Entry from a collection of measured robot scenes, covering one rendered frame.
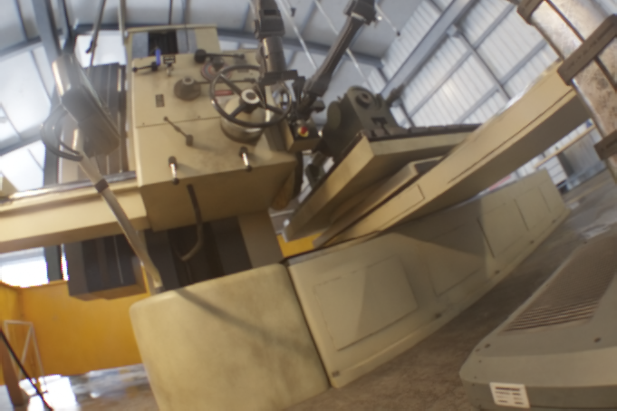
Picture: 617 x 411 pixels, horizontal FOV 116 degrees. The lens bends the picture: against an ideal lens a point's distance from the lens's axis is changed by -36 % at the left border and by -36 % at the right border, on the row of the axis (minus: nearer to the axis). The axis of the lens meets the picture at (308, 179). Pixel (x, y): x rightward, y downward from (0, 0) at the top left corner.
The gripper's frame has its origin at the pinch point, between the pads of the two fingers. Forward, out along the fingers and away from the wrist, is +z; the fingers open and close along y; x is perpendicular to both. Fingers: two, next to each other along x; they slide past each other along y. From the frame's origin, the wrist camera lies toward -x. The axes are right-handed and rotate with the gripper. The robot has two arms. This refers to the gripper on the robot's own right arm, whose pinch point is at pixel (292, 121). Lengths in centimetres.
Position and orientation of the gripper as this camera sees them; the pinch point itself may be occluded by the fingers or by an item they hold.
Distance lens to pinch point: 146.3
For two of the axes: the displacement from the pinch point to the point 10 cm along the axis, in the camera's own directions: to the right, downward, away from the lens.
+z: -4.7, 4.7, 7.4
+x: -8.1, 0.9, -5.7
